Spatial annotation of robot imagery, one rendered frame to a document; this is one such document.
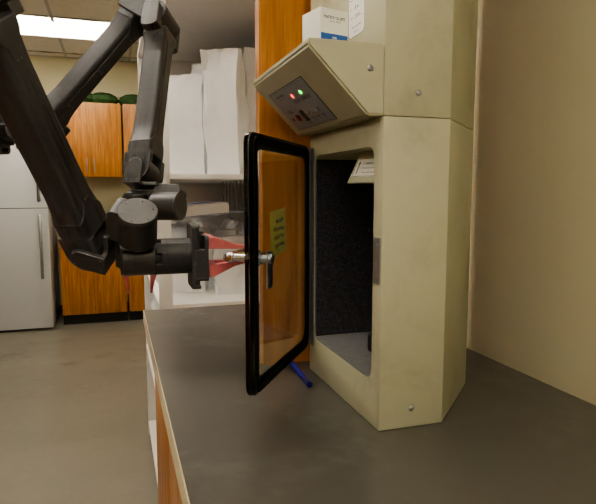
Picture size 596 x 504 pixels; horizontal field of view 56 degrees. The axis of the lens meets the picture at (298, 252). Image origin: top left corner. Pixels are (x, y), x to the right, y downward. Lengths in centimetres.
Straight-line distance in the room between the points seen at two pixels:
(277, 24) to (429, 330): 67
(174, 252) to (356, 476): 42
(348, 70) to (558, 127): 51
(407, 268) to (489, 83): 63
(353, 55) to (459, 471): 58
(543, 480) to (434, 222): 37
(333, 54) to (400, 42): 10
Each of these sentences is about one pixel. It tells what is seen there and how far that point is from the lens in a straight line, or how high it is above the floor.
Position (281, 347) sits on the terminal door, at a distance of 99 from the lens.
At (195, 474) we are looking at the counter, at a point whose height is 94.
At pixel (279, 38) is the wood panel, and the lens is 119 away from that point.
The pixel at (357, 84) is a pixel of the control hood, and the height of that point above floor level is 145.
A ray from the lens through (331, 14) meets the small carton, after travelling 89.
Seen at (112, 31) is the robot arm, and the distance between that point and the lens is 143.
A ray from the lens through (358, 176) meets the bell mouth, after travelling 94.
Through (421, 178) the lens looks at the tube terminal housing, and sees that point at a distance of 85.
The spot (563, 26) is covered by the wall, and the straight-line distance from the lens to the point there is 122.
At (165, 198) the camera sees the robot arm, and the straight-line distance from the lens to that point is 114.
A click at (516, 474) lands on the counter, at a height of 94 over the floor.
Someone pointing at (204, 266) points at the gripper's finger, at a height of 119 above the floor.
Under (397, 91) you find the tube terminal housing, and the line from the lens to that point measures 85.
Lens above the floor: 130
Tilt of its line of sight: 6 degrees down
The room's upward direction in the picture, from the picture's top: straight up
